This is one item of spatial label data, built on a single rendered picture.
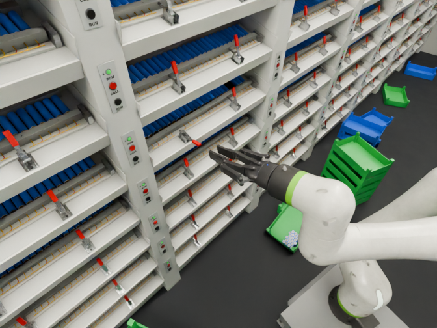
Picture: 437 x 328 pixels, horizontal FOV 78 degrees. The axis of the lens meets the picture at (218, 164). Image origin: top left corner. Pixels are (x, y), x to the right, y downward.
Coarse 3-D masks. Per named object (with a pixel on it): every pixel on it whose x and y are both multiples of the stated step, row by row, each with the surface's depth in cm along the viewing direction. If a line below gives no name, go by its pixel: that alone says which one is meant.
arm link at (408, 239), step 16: (352, 224) 68; (368, 224) 68; (384, 224) 67; (400, 224) 67; (416, 224) 66; (432, 224) 65; (304, 240) 65; (320, 240) 62; (336, 240) 62; (352, 240) 64; (368, 240) 64; (384, 240) 64; (400, 240) 64; (416, 240) 64; (432, 240) 64; (304, 256) 67; (320, 256) 64; (336, 256) 64; (352, 256) 64; (368, 256) 65; (384, 256) 65; (400, 256) 65; (416, 256) 65; (432, 256) 64
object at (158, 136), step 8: (248, 80) 116; (240, 88) 112; (224, 96) 108; (208, 104) 103; (216, 104) 106; (224, 104) 107; (192, 112) 100; (200, 112) 101; (184, 120) 97; (192, 120) 99; (168, 128) 94; (176, 128) 96; (152, 136) 90; (160, 136) 91; (152, 144) 91
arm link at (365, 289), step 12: (348, 264) 98; (360, 264) 95; (372, 264) 95; (348, 276) 96; (360, 276) 93; (372, 276) 92; (384, 276) 93; (348, 288) 96; (360, 288) 90; (372, 288) 90; (384, 288) 90; (348, 300) 96; (360, 300) 91; (372, 300) 88; (384, 300) 88; (348, 312) 100; (360, 312) 95; (372, 312) 94
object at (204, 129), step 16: (256, 80) 117; (256, 96) 115; (208, 112) 105; (224, 112) 106; (240, 112) 109; (192, 128) 99; (208, 128) 100; (176, 144) 94; (192, 144) 98; (160, 160) 89
